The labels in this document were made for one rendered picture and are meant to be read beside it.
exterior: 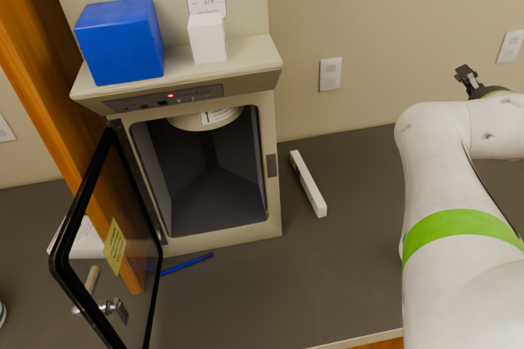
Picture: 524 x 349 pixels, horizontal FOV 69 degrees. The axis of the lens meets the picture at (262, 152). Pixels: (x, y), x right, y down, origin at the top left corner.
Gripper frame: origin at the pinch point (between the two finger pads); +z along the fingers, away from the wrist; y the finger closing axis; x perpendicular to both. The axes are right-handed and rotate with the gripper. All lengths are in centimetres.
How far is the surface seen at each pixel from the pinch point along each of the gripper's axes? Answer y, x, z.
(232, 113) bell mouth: -25, -44, -30
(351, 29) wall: -27.7, -19.1, 20.2
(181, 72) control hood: -34, -38, -51
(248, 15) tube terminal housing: -38, -28, -39
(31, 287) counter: -13, -111, -44
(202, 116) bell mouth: -27, -48, -35
